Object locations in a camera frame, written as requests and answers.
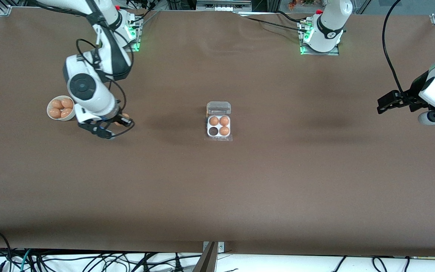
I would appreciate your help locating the brown table cover sheet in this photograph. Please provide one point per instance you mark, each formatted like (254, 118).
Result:
(217, 189)

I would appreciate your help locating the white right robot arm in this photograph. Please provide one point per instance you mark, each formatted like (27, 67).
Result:
(85, 87)

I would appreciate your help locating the dark grey mount bar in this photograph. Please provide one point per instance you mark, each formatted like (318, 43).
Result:
(207, 262)

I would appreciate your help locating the grey metal unit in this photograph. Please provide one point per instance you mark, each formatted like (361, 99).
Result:
(223, 5)

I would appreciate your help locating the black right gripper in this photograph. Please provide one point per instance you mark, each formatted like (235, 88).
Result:
(119, 116)

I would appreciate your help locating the orange toy items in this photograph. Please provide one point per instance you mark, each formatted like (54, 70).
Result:
(296, 4)

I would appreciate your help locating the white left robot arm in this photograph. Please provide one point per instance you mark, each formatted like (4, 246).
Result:
(329, 30)

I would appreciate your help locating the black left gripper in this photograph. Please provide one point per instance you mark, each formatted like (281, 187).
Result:
(412, 99)

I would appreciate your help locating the brown egg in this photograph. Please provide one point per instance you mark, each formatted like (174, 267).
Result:
(214, 121)
(224, 121)
(125, 115)
(57, 104)
(54, 112)
(67, 112)
(67, 102)
(224, 130)

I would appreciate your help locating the small metal bracket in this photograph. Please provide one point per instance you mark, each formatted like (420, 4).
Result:
(221, 247)

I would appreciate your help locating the white bowl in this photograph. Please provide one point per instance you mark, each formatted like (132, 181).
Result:
(70, 117)

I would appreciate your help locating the clear plastic egg box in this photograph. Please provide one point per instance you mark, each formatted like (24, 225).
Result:
(219, 107)

